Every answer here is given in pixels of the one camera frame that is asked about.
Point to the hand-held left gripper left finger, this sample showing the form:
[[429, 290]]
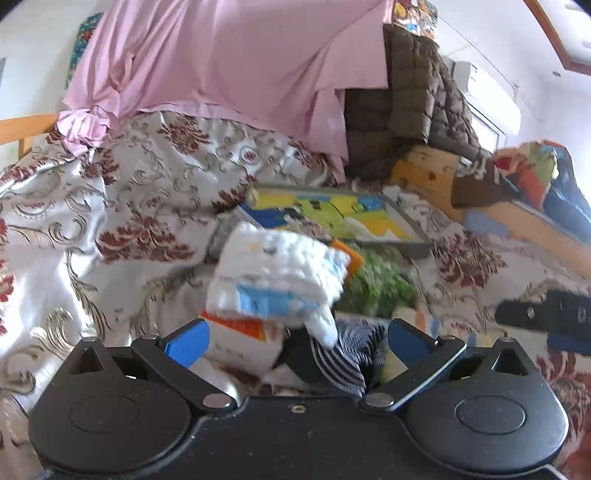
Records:
[[184, 345]]

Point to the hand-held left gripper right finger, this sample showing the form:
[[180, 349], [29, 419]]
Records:
[[408, 342]]

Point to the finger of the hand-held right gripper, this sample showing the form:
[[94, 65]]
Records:
[[570, 345], [526, 314]]

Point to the orange cloth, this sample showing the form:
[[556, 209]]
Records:
[[349, 258]]

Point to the white knitted cloth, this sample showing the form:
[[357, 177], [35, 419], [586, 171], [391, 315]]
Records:
[[272, 272]]

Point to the pale striped cloth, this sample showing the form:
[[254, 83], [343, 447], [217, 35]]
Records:
[[422, 323]]

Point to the orange and white box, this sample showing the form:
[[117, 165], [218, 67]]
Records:
[[240, 344]]

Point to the green fuzzy cloth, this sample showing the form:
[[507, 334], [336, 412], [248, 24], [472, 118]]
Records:
[[378, 286]]

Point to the dark striped cloth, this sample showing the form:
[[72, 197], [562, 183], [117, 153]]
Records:
[[341, 360]]

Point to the wooden board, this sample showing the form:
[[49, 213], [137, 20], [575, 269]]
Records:
[[531, 219]]

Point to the blue pad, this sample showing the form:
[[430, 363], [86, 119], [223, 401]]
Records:
[[485, 224]]

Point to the brown cloth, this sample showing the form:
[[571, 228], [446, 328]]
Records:
[[480, 189]]

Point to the colourful bundle of clothes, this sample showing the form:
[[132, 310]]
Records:
[[540, 175]]

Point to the cartoon printed cloth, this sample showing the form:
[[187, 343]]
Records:
[[332, 214]]

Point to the floral bedspread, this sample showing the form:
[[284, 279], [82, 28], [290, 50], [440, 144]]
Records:
[[69, 207]]

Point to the white air conditioner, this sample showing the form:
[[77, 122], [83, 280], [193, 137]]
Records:
[[485, 99]]

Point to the brown quilted blanket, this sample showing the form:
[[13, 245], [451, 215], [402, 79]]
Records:
[[411, 92]]

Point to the wooden chair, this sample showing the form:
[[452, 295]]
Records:
[[27, 124]]

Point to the pink cloth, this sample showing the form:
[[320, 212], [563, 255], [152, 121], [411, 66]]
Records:
[[231, 55]]

